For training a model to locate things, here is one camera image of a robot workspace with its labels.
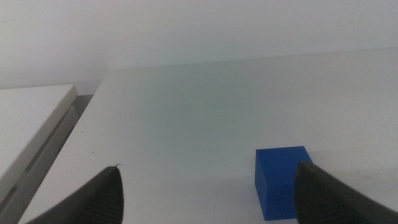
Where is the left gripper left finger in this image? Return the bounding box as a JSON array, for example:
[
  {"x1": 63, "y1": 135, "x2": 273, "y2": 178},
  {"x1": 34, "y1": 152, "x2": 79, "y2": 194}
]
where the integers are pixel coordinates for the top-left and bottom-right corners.
[{"x1": 24, "y1": 164, "x2": 124, "y2": 224}]

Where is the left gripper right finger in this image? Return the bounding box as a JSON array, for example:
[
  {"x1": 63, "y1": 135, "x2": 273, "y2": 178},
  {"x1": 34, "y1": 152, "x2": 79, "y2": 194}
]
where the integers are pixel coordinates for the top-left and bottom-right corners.
[{"x1": 293, "y1": 161, "x2": 398, "y2": 224}]

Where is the blue cube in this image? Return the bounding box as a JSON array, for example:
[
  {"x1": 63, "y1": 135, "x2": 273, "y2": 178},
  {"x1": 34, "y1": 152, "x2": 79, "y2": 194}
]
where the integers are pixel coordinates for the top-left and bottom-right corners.
[{"x1": 254, "y1": 146, "x2": 313, "y2": 222}]

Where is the white side table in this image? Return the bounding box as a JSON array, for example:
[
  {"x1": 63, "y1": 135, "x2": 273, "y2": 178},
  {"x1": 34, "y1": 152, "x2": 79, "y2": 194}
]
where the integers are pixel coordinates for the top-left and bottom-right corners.
[{"x1": 0, "y1": 83, "x2": 78, "y2": 205}]

